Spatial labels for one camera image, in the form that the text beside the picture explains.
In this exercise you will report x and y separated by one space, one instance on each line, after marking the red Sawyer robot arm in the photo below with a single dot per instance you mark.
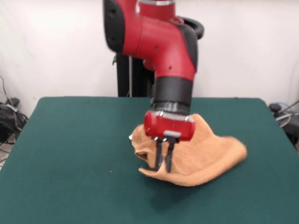
163 42

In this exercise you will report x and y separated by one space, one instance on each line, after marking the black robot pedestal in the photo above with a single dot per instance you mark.
123 79

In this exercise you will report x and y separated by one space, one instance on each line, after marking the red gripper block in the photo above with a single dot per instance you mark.
168 128

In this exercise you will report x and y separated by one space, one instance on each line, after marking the dark green table cloth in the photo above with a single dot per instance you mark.
70 140

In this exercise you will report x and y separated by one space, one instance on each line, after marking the orange terry towel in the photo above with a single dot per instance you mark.
205 158

